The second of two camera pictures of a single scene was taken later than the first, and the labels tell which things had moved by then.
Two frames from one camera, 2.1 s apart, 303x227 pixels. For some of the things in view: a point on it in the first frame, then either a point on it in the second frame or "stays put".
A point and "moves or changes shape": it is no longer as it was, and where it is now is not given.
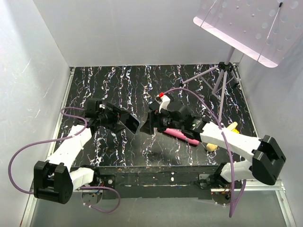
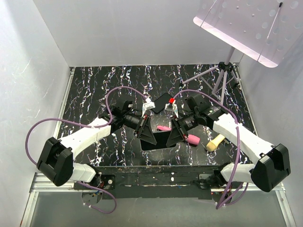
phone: (132, 123) moves or changes shape
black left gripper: (116, 114) to (143, 130)
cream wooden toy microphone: (211, 147) stays put
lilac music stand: (265, 30) stays put
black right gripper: (153, 120) to (177, 133)
